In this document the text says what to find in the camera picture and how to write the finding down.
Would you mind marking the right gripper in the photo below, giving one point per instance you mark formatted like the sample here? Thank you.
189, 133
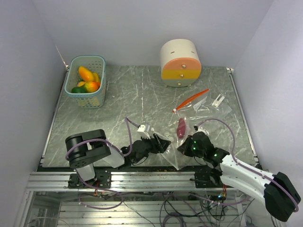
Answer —
184, 148

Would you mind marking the dark green fake avocado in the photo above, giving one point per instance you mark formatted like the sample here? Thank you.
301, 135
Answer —
78, 90

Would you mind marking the yellow fake bell pepper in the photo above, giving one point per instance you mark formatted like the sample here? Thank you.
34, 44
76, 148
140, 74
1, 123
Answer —
96, 77

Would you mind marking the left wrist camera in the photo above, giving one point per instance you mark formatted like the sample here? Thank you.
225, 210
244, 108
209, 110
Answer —
145, 131

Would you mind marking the teal plastic basket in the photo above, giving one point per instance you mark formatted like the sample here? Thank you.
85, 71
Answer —
94, 63

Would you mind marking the small white plastic clip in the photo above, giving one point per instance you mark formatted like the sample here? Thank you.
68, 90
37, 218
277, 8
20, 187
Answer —
218, 101

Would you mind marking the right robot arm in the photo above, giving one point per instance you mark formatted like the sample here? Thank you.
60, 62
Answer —
275, 191

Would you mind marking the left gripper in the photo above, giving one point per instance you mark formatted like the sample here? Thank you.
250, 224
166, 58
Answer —
159, 145

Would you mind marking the orange green fake mango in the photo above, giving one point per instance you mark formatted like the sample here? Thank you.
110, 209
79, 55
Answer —
91, 87

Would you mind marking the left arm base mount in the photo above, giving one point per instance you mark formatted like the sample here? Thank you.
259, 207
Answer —
102, 179

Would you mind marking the clear red-zip bag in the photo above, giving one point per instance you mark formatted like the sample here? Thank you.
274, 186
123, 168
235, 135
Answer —
199, 106

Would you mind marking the polka dot zip bag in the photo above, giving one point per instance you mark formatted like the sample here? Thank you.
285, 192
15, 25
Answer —
166, 127

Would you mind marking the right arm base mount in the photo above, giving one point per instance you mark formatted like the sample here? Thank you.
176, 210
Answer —
206, 177

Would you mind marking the purple fake fruit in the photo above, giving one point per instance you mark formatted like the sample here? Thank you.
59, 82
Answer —
181, 128

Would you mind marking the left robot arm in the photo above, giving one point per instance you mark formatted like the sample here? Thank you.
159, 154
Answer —
84, 149

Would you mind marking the round mini drawer cabinet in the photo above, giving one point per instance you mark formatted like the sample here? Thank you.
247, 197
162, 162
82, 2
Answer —
180, 64

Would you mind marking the yellow orange fake mango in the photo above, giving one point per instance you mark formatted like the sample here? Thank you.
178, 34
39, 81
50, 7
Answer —
85, 74

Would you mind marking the peach coloured fake fruit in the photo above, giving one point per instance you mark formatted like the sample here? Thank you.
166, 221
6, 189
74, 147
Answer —
81, 83

